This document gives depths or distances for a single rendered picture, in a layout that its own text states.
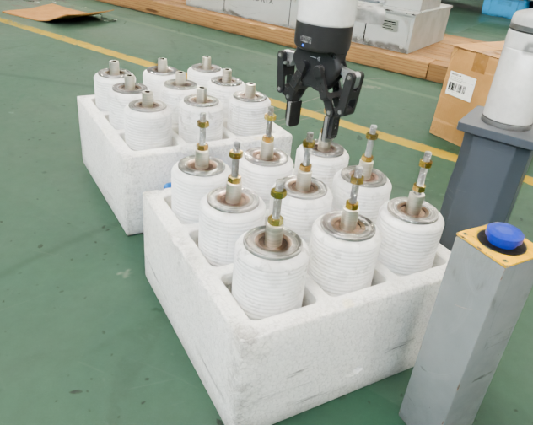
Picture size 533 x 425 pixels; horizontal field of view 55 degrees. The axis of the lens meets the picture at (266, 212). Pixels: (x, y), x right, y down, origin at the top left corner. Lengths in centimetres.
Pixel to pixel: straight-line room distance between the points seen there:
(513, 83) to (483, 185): 20
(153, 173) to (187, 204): 26
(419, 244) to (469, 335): 16
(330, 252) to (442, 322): 16
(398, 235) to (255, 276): 23
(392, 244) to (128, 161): 54
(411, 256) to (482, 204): 37
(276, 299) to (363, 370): 22
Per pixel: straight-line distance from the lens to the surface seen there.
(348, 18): 69
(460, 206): 112
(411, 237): 75
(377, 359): 81
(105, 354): 86
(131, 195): 107
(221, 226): 71
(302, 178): 78
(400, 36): 271
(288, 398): 74
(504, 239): 61
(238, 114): 116
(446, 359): 70
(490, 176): 109
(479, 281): 62
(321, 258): 70
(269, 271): 62
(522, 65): 105
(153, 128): 106
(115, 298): 96
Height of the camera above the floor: 61
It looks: 30 degrees down
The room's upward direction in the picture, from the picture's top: 6 degrees clockwise
